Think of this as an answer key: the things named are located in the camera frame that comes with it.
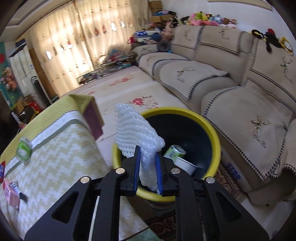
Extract white foam net wrap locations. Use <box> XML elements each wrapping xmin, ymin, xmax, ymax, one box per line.
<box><xmin>115</xmin><ymin>103</ymin><xmax>165</xmax><ymax>192</ymax></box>

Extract pink strawberry milk carton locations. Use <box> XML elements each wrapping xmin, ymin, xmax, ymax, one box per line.
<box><xmin>3</xmin><ymin>179</ymin><xmax>20</xmax><ymax>210</ymax></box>

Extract yellow rim trash bin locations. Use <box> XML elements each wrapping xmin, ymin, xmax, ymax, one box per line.
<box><xmin>111</xmin><ymin>106</ymin><xmax>222</xmax><ymax>203</ymax></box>

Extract green white can in bin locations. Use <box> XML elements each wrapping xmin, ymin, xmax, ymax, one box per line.
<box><xmin>164</xmin><ymin>145</ymin><xmax>186</xmax><ymax>161</ymax></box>

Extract white cup in bin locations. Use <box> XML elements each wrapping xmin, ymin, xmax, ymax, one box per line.
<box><xmin>174</xmin><ymin>156</ymin><xmax>197</xmax><ymax>175</ymax></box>

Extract floral beige floor mat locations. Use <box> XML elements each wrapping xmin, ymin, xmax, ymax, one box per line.
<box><xmin>69</xmin><ymin>66</ymin><xmax>187</xmax><ymax>166</ymax></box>

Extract green patterned table cloth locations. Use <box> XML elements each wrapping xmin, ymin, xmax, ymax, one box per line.
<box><xmin>1</xmin><ymin>94</ymin><xmax>110</xmax><ymax>238</ymax></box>

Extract cluttered glass low table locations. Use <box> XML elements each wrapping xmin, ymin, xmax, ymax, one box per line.
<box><xmin>77</xmin><ymin>55</ymin><xmax>135</xmax><ymax>85</ymax></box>

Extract green label plastic bottle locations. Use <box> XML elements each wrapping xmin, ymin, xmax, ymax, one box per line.
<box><xmin>16</xmin><ymin>137</ymin><xmax>32</xmax><ymax>164</ymax></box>

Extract beige covered sofa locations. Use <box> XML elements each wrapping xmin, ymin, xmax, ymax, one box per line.
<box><xmin>133</xmin><ymin>26</ymin><xmax>295</xmax><ymax>204</ymax></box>

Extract pile of plush toys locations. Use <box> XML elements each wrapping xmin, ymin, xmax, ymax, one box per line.
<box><xmin>127</xmin><ymin>11</ymin><xmax>237</xmax><ymax>50</ymax></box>

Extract black tower fan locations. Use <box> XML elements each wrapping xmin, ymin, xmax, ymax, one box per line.
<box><xmin>31</xmin><ymin>75</ymin><xmax>52</xmax><ymax>107</ymax></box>

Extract cream embroidered curtains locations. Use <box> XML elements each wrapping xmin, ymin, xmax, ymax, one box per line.
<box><xmin>25</xmin><ymin>1</ymin><xmax>149</xmax><ymax>96</ymax></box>

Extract red tray with blue pack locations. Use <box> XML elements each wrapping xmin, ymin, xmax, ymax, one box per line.
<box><xmin>0</xmin><ymin>161</ymin><xmax>6</xmax><ymax>183</ymax></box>

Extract stacked cardboard boxes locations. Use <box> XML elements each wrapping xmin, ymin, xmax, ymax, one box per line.
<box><xmin>148</xmin><ymin>1</ymin><xmax>176</xmax><ymax>23</ymax></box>

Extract artificial flower decoration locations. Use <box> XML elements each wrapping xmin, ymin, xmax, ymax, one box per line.
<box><xmin>1</xmin><ymin>67</ymin><xmax>18</xmax><ymax>91</ymax></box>

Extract black plush toy on sofa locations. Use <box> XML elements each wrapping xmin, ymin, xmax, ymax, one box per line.
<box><xmin>251</xmin><ymin>29</ymin><xmax>282</xmax><ymax>53</ymax></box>

